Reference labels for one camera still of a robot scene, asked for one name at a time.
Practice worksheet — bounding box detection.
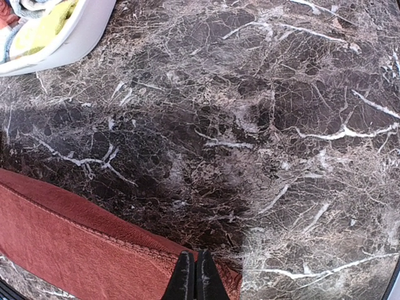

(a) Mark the brown towel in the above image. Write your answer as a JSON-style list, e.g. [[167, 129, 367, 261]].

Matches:
[[0, 168, 243, 300]]

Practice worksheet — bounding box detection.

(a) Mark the yellow green rolled towel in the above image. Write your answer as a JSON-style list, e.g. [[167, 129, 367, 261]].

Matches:
[[9, 1, 77, 60]]

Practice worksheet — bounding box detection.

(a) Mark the grey plastic basin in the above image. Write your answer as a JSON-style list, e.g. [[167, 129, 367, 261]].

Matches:
[[1, 0, 116, 77]]

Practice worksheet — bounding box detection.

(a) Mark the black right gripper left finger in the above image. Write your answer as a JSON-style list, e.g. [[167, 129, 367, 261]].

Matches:
[[161, 251, 196, 300]]

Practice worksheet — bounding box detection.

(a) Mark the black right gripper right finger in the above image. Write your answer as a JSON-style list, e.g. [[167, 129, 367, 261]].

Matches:
[[195, 250, 229, 300]]

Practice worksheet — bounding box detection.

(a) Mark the grey rolled towel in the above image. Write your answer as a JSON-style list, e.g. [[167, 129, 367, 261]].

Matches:
[[9, 0, 61, 19]]

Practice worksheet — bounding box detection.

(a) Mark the light blue rolled towel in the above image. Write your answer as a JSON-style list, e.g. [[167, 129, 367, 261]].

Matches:
[[1, 24, 22, 64]]

